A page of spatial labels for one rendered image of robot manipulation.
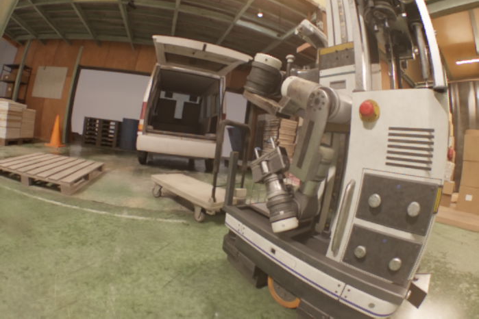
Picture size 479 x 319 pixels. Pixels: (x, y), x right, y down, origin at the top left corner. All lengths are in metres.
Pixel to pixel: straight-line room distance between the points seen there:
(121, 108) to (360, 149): 7.09
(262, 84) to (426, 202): 0.70
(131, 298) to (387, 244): 0.84
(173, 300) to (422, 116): 0.96
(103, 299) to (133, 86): 6.90
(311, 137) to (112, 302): 0.88
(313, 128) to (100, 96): 7.31
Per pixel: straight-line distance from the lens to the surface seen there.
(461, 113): 5.71
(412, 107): 0.52
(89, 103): 7.66
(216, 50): 2.47
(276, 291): 0.87
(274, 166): 0.63
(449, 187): 3.36
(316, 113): 0.53
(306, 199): 0.63
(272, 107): 0.72
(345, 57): 0.77
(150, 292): 0.88
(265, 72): 0.83
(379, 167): 0.52
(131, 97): 7.23
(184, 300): 0.85
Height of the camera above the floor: 0.63
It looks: 1 degrees up
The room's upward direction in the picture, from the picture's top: 7 degrees clockwise
